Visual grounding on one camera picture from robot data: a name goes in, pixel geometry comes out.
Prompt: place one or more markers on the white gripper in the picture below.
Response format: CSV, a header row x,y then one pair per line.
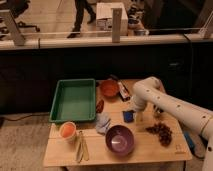
x,y
138,105

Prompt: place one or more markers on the blue sponge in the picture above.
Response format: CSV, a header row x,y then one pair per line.
x,y
128,116

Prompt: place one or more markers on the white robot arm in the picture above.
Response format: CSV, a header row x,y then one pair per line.
x,y
195,117

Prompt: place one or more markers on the green plastic tray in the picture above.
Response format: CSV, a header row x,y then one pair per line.
x,y
74,100

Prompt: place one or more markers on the small black white cup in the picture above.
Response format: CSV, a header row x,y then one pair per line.
x,y
157,111

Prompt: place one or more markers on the bunch of dark grapes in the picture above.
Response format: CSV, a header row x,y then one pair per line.
x,y
163,132

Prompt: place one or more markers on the purple bowl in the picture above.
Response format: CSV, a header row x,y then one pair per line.
x,y
119,140

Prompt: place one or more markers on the grey crumpled cloth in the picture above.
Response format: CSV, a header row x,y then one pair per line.
x,y
102,123

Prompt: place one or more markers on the orange bowl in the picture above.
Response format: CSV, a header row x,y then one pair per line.
x,y
109,88

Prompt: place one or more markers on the dark red small object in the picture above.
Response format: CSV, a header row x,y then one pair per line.
x,y
100,106

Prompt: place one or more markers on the blue object beside table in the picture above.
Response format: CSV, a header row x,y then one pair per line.
x,y
189,140

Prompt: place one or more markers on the wooden tongs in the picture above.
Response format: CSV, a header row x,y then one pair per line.
x,y
81,148

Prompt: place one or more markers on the orange cup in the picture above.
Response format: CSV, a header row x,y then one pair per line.
x,y
68,131

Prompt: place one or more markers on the white cardboard box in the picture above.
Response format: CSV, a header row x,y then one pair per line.
x,y
104,13

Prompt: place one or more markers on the person walking in background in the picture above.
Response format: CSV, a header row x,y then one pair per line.
x,y
81,5

